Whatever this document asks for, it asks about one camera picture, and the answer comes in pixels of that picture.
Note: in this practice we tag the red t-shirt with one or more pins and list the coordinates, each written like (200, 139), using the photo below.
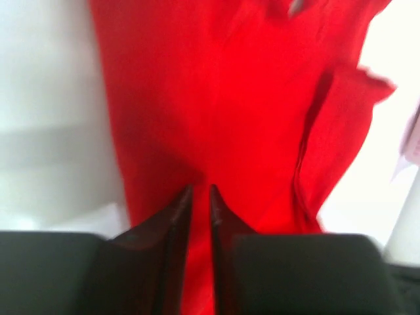
(265, 101)

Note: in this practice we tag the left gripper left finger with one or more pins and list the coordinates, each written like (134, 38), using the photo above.
(140, 271)

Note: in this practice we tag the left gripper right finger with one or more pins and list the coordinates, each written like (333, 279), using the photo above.
(295, 274)

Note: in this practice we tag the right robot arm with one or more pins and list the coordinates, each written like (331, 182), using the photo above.
(402, 249)

